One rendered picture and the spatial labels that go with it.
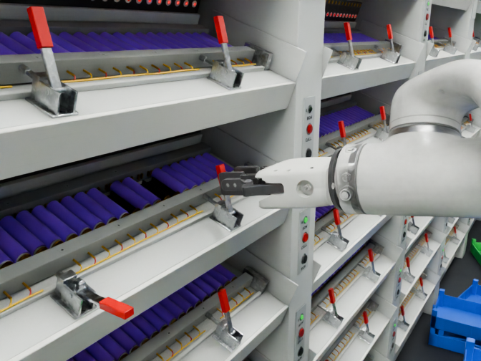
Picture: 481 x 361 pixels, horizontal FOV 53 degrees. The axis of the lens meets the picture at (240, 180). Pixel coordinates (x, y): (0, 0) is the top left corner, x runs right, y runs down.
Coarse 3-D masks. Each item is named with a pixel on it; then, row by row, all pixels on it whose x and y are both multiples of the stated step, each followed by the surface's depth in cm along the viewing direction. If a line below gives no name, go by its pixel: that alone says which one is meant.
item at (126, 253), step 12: (204, 216) 70; (180, 228) 66; (156, 240) 62; (132, 252) 59; (108, 264) 56; (84, 276) 53; (48, 288) 50; (24, 300) 47; (36, 300) 48; (0, 312) 45
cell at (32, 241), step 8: (8, 216) 55; (0, 224) 55; (8, 224) 54; (16, 224) 54; (8, 232) 54; (16, 232) 54; (24, 232) 54; (16, 240) 53; (24, 240) 53; (32, 240) 53; (32, 248) 52; (40, 248) 53
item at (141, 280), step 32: (96, 160) 67; (128, 160) 73; (224, 160) 88; (256, 160) 84; (0, 192) 56; (160, 224) 66; (256, 224) 74; (96, 256) 57; (128, 256) 58; (160, 256) 60; (192, 256) 62; (224, 256) 70; (32, 288) 50; (96, 288) 52; (128, 288) 54; (160, 288) 58; (0, 320) 45; (32, 320) 46; (64, 320) 48; (96, 320) 50; (128, 320) 56; (0, 352) 43; (32, 352) 44; (64, 352) 48
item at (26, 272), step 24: (192, 192) 71; (216, 192) 75; (144, 216) 62; (168, 216) 66; (192, 216) 68; (72, 240) 54; (96, 240) 55; (120, 240) 60; (144, 240) 60; (24, 264) 49; (48, 264) 50; (72, 264) 54; (96, 264) 54; (0, 288) 46
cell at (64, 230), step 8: (40, 208) 58; (40, 216) 57; (48, 216) 57; (56, 216) 58; (48, 224) 57; (56, 224) 57; (64, 224) 57; (56, 232) 56; (64, 232) 56; (72, 232) 56; (64, 240) 56
